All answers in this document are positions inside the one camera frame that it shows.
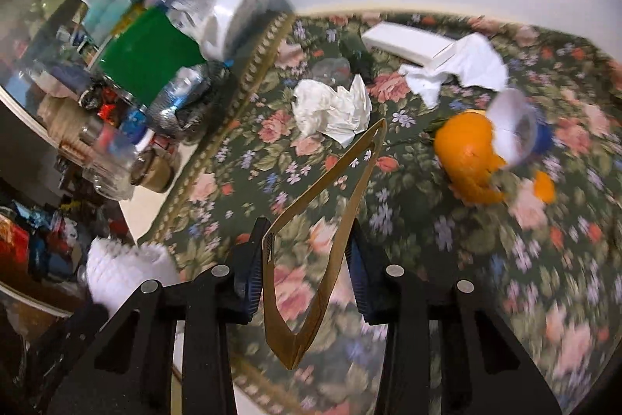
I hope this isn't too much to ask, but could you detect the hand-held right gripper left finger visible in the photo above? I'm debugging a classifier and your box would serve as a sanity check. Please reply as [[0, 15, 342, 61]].
[[46, 217, 272, 415]]

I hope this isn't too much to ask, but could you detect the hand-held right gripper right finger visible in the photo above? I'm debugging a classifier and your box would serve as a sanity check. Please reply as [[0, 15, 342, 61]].
[[346, 221, 579, 415]]

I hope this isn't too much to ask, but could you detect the brown cardboard strip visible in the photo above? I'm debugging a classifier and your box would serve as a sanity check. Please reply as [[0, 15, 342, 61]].
[[261, 118, 388, 370]]

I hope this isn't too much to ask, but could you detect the white tissue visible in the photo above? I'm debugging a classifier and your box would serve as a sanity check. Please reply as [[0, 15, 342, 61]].
[[292, 74, 373, 148], [404, 33, 509, 109]]

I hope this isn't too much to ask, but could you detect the white cardboard box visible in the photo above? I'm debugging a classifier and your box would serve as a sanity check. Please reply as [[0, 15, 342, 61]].
[[361, 20, 460, 68]]

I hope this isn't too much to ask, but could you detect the brown glass jar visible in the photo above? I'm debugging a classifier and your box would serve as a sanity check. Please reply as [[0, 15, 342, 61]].
[[130, 147, 176, 194]]

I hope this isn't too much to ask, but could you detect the large orange peel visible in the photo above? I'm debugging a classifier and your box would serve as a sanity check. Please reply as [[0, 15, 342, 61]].
[[433, 110, 508, 205]]

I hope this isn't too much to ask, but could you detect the crumpled white tissue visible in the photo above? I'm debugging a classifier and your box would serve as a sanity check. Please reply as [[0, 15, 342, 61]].
[[292, 74, 373, 148]]

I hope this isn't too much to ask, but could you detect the clear plastic cup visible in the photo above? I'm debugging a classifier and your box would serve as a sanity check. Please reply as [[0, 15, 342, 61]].
[[80, 138, 139, 202]]

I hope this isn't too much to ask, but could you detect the crushed plastic bottle blue label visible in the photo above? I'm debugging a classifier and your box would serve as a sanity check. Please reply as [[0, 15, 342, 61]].
[[146, 64, 231, 142]]

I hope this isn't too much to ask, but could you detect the small orange peel piece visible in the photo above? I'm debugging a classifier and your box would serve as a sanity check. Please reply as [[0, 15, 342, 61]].
[[532, 170, 557, 205]]

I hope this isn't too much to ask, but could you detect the clear plastic wrapper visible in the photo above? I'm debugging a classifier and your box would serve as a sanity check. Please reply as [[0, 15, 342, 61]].
[[311, 58, 351, 88]]

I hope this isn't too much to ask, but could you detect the white plastic cup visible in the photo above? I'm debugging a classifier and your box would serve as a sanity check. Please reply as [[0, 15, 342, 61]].
[[486, 88, 554, 167]]

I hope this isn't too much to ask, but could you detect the small dark glass bottle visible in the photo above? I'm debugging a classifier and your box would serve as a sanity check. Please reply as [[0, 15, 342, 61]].
[[340, 31, 376, 80]]

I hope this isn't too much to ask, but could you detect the green box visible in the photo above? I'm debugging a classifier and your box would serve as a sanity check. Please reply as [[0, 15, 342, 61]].
[[94, 5, 207, 105]]

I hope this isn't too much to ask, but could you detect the plastic jar with white lid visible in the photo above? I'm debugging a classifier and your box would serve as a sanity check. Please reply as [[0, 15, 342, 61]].
[[160, 0, 272, 62]]

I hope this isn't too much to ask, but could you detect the light blue tissue pack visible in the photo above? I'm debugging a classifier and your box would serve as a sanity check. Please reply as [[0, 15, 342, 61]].
[[75, 0, 151, 44]]

